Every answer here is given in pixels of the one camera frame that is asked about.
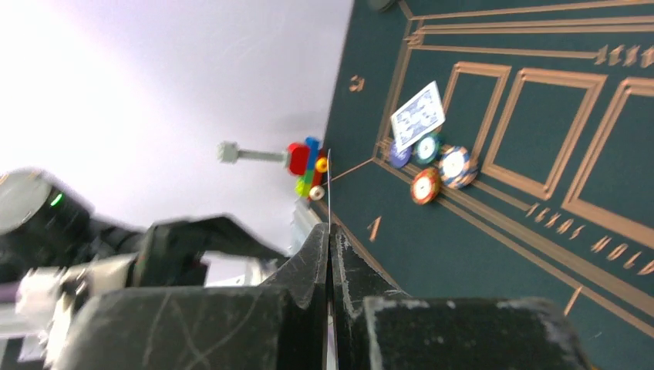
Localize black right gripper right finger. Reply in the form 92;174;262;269
329;225;592;369

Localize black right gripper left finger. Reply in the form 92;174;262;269
52;223;329;370

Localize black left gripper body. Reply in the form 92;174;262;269
15;216;286;317

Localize orange chip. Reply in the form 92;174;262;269
410;168;441;205

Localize purple small blind button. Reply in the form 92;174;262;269
389;140;413;168

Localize white blue chips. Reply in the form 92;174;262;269
438;146;478;189

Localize green chip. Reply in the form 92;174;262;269
414;133;443;165

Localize face-down card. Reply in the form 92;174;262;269
390;81;446;150

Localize colourful toy car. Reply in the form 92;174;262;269
286;136;329;200

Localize green poker table mat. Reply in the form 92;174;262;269
314;1;653;369

